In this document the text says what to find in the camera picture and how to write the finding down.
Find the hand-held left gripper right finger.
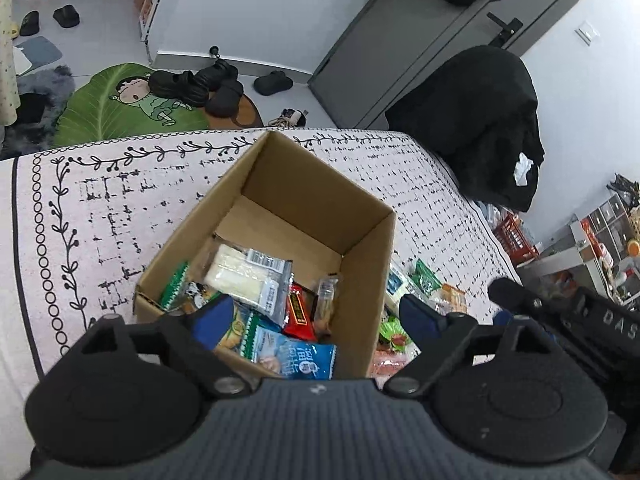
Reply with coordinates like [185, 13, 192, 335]
[384, 294, 566, 397]

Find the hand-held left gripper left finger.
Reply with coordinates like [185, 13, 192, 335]
[70, 294, 251, 400]

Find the small green snack packet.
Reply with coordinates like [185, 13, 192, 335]
[410, 259, 443, 296]
[377, 317, 416, 348]

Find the orange cracker packet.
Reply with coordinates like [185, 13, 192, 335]
[440, 285, 468, 316]

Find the long white bread packet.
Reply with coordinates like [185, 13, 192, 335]
[385, 260, 421, 311]

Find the long green snack packet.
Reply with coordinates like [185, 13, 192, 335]
[160, 261, 208, 313]

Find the clear white snack packet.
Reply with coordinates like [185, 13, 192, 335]
[205, 237, 293, 321]

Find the pink sausage packet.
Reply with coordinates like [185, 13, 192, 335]
[370, 347, 416, 378]

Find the blue snack packet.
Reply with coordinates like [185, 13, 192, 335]
[245, 325, 338, 381]

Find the red snack packet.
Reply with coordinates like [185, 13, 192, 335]
[282, 284, 318, 341]

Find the clear yellow biscuit packet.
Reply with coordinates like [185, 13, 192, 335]
[314, 274, 341, 336]

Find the cardboard box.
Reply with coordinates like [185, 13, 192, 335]
[134, 130, 397, 380]

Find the white desk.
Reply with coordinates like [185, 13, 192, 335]
[517, 220, 640, 311]

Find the red plastic basket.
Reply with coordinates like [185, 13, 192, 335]
[492, 212, 541, 263]

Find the grey drawer organizer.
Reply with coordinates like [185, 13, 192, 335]
[590, 195, 636, 256]

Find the black jacket on chair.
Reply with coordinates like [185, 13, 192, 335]
[385, 45, 546, 213]

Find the white bed sheet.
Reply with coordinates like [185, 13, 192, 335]
[0, 157, 46, 411]

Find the black white sneaker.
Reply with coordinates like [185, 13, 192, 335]
[267, 107, 311, 128]

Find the pile of black shoes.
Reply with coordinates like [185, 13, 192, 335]
[148, 59, 244, 118]

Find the green cartoon rug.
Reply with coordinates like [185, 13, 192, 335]
[52, 62, 263, 148]

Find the black slipper by door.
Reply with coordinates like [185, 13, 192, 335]
[254, 71, 293, 97]

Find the grey fluffy rug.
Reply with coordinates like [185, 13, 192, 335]
[0, 65, 76, 161]

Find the grey door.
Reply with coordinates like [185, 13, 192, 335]
[310, 0, 601, 131]

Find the blue floor mat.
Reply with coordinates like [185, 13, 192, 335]
[12, 35, 63, 76]

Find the white rolling rack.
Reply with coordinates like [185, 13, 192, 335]
[135, 0, 176, 43]

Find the dotted tablecloth table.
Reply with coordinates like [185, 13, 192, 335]
[0, 0, 21, 126]

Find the black door handle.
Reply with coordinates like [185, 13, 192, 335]
[487, 12, 523, 48]

